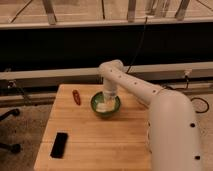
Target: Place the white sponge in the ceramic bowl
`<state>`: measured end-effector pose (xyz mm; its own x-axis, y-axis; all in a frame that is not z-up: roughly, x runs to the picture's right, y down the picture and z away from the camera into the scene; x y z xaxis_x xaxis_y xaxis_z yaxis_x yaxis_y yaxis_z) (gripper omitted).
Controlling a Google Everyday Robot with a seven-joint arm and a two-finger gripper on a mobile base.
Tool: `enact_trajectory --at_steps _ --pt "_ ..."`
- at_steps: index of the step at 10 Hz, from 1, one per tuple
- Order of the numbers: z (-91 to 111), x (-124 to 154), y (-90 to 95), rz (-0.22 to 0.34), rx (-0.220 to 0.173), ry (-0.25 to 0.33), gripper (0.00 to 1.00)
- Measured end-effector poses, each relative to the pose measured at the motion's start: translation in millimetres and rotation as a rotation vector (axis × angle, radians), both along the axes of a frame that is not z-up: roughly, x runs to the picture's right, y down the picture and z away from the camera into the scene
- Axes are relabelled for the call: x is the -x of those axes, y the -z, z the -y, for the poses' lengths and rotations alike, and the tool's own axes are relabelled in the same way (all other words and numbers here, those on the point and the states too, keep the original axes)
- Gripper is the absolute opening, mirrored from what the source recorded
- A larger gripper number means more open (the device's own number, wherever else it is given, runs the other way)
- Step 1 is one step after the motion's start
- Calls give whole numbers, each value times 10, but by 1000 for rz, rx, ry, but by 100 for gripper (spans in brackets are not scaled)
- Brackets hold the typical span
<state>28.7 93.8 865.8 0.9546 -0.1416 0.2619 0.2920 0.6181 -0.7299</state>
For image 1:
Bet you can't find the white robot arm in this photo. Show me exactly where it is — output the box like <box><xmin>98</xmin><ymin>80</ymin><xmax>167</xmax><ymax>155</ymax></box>
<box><xmin>99</xmin><ymin>60</ymin><xmax>204</xmax><ymax>171</ymax></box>

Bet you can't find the wooden table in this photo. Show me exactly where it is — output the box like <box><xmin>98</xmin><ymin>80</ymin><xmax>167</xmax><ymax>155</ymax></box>
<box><xmin>34</xmin><ymin>84</ymin><xmax>151</xmax><ymax>171</ymax></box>

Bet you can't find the long metal rail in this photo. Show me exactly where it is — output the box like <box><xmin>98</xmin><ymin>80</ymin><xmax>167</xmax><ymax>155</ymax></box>
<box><xmin>0</xmin><ymin>62</ymin><xmax>213</xmax><ymax>88</ymax></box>

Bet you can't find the black office chair base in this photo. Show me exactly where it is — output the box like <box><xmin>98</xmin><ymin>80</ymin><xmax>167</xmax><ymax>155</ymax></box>
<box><xmin>0</xmin><ymin>108</ymin><xmax>22</xmax><ymax>155</ymax></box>

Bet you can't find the green ceramic bowl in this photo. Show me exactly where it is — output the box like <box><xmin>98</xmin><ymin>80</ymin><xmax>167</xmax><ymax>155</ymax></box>
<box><xmin>90</xmin><ymin>92</ymin><xmax>121</xmax><ymax>118</ymax></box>

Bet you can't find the black coiled floor cable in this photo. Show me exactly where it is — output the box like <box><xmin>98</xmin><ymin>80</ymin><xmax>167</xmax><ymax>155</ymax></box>
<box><xmin>190</xmin><ymin>96</ymin><xmax>211</xmax><ymax>114</ymax></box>

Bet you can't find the black hanging cable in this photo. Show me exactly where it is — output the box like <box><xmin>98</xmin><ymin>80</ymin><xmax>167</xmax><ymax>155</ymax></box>
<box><xmin>125</xmin><ymin>16</ymin><xmax>149</xmax><ymax>75</ymax></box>

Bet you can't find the white sponge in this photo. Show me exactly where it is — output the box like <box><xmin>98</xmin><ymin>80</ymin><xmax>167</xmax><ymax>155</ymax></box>
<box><xmin>96</xmin><ymin>103</ymin><xmax>114</xmax><ymax>112</ymax></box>

